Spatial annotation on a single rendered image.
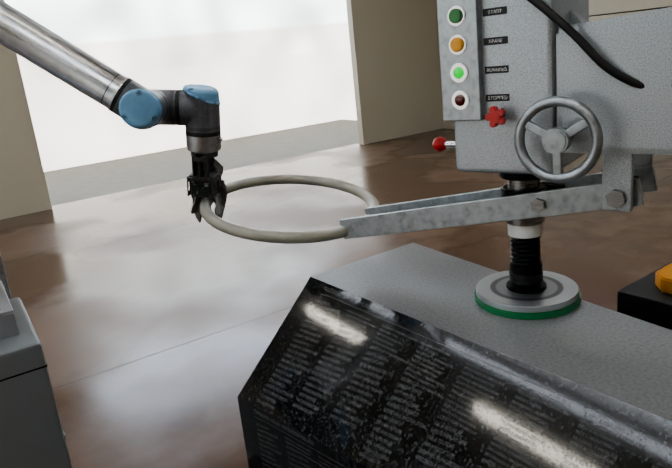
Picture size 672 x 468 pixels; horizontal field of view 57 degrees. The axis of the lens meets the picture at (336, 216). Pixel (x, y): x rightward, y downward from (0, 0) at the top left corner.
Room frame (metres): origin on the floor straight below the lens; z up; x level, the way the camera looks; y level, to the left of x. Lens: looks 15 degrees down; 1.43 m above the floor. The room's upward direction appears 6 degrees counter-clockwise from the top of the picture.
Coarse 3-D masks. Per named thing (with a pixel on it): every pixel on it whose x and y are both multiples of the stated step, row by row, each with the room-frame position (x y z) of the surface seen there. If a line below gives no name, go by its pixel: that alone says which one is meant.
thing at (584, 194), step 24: (648, 168) 1.14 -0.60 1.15; (480, 192) 1.35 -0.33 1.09; (552, 192) 1.14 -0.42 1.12; (576, 192) 1.11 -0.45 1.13; (600, 192) 1.09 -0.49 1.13; (360, 216) 1.44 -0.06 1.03; (384, 216) 1.39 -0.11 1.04; (408, 216) 1.35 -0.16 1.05; (432, 216) 1.31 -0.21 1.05; (456, 216) 1.27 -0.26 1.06; (480, 216) 1.24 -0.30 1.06; (504, 216) 1.20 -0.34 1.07; (528, 216) 1.17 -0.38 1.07
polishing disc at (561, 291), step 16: (544, 272) 1.31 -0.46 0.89; (480, 288) 1.26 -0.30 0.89; (496, 288) 1.25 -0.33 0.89; (560, 288) 1.21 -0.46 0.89; (576, 288) 1.20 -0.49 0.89; (496, 304) 1.17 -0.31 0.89; (512, 304) 1.16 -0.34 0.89; (528, 304) 1.15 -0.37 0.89; (544, 304) 1.14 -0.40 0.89; (560, 304) 1.14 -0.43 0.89
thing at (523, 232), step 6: (510, 228) 1.23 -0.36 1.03; (516, 228) 1.22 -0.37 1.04; (522, 228) 1.21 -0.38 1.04; (528, 228) 1.21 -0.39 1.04; (534, 228) 1.21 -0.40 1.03; (540, 228) 1.22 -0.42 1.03; (510, 234) 1.23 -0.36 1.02; (516, 234) 1.22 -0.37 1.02; (522, 234) 1.21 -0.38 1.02; (528, 234) 1.21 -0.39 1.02; (534, 234) 1.21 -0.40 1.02; (540, 234) 1.21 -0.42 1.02
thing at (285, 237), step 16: (256, 176) 1.85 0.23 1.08; (272, 176) 1.86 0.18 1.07; (288, 176) 1.87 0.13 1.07; (304, 176) 1.87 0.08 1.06; (320, 176) 1.87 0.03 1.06; (352, 192) 1.78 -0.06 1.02; (368, 192) 1.73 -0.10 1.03; (208, 208) 1.57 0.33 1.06; (224, 224) 1.47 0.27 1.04; (256, 240) 1.42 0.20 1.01; (272, 240) 1.41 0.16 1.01; (288, 240) 1.41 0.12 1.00; (304, 240) 1.41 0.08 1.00; (320, 240) 1.42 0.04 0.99
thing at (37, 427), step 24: (24, 312) 1.52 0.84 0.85; (24, 336) 1.36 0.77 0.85; (0, 360) 1.27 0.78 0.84; (24, 360) 1.30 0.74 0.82; (0, 384) 1.27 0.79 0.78; (24, 384) 1.29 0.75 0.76; (48, 384) 1.32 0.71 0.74; (0, 408) 1.26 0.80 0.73; (24, 408) 1.28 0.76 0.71; (48, 408) 1.31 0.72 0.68; (0, 432) 1.25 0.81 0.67; (24, 432) 1.28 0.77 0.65; (48, 432) 1.30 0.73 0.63; (0, 456) 1.25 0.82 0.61; (24, 456) 1.27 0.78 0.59; (48, 456) 1.30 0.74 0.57
